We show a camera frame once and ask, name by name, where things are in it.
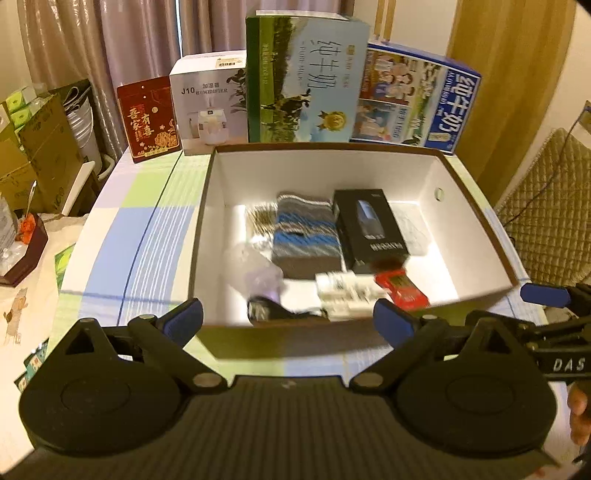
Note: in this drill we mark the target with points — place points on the grey blue knitted pouch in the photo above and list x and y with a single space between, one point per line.
305 238

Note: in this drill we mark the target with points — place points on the clear plastic cup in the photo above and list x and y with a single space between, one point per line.
240 259

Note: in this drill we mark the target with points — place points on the bag of cotton swabs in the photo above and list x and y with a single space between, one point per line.
260 221

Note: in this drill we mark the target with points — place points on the large brown open box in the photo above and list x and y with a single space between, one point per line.
466 267

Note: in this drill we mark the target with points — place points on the bag of white clips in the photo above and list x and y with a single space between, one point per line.
413 227

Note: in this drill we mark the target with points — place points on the blue milk carton box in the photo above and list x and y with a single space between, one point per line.
412 97

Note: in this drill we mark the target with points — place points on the black shaver box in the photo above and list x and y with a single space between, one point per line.
370 237

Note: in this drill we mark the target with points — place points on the quilted beige chair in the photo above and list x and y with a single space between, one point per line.
547 215

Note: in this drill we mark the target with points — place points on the red snack packet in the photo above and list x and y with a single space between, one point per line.
402 291

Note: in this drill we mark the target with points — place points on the stack of white bowls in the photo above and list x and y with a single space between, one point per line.
80 115

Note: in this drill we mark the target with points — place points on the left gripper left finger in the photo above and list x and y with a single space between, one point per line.
158 343

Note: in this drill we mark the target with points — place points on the green milk carton box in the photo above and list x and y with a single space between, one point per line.
304 72

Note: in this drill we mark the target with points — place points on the person right hand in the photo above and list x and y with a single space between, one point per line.
579 406

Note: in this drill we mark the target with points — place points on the brown cardboard box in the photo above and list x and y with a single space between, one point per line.
40 164

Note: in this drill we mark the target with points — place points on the wooden door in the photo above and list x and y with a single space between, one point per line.
519 49

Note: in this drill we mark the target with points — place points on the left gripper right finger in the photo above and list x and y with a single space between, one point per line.
412 341

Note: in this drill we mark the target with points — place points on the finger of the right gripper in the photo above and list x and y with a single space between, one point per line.
573 331
547 296

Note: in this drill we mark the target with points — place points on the dark wooden tray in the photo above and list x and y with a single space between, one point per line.
31 257

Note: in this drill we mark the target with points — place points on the white plastic clip block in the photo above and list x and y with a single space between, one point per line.
346 296

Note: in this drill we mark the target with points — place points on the beige curtain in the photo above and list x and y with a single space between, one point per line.
113 43

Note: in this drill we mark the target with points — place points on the wall power socket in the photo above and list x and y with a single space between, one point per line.
584 118

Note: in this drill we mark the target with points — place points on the red gift box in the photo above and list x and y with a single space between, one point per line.
148 118

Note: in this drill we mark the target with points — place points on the white humidifier box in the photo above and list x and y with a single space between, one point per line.
209 97

